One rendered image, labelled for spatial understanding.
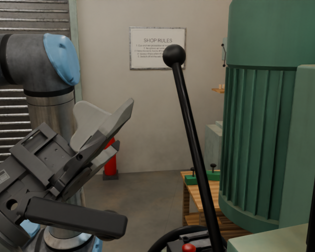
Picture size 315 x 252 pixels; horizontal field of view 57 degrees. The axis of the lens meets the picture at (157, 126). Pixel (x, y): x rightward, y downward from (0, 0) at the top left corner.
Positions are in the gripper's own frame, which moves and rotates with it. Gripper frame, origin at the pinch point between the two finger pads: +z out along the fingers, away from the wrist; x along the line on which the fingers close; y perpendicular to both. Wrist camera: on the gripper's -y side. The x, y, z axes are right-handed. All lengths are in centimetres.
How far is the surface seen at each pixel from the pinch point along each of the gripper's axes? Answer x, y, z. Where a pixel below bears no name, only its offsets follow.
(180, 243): 30.1, -22.3, -0.5
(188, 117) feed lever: -5.2, -5.7, 4.5
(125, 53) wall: 227, 104, 157
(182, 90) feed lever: -5.2, -2.5, 7.1
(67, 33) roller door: 220, 158, 124
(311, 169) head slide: -14.8, -18.4, 3.3
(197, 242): 30.9, -25.6, 2.6
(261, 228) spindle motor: -3.0, -22.2, 0.4
